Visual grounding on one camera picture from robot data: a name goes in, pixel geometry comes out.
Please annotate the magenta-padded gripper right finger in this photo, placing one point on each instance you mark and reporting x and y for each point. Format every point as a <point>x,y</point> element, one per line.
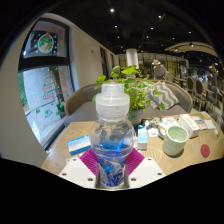
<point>148,168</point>

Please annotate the white box with orange print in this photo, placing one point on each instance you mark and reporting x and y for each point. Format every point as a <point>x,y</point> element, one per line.
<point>189,125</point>

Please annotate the window with festive stickers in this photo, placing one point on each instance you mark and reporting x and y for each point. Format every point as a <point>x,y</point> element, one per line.
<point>46,90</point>

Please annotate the white packet with blue print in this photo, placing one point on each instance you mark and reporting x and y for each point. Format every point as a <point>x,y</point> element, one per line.
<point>198,122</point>

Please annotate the group of dining chairs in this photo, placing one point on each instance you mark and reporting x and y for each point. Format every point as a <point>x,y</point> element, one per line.
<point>200,88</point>

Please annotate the grey curved sofa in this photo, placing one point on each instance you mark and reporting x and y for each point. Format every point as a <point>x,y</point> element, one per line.
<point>80,111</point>

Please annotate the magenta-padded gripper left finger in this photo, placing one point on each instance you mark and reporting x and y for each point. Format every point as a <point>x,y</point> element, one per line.
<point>75,168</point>

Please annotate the clear blue-labelled water bottle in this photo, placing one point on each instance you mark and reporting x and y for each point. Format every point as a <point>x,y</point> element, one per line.
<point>112,133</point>

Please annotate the small blue-white carton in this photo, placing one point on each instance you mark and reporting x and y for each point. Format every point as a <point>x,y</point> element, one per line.
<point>142,138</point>

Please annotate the printed picture leaflet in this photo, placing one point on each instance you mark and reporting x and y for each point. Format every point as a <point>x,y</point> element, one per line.
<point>168,121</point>

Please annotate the flat blue-white packet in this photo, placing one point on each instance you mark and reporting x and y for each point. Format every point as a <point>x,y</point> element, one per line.
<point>79,145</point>

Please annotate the green potted plant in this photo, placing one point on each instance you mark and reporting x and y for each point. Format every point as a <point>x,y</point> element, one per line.
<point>136,90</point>

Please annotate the white round column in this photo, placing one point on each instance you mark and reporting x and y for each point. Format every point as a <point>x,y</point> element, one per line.
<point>132,58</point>

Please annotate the flat round red coaster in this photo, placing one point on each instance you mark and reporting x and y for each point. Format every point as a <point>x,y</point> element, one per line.
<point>205,151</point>

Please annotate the yellow leaflet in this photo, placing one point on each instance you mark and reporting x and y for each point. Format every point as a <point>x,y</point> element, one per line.
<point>205,115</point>

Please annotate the person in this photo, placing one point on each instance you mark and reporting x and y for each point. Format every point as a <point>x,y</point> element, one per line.
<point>159,70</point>

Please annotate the pale green mug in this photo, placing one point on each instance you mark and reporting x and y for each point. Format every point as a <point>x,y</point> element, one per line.
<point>175,141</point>

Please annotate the group of ceiling spotlights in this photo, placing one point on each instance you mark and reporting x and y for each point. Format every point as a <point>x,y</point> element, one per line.
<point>112,10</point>

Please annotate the white paper napkin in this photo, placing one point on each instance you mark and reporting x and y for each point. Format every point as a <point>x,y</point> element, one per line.
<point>210,124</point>

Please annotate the grey chevron cushion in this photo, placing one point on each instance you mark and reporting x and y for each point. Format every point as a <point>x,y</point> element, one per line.
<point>166,95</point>

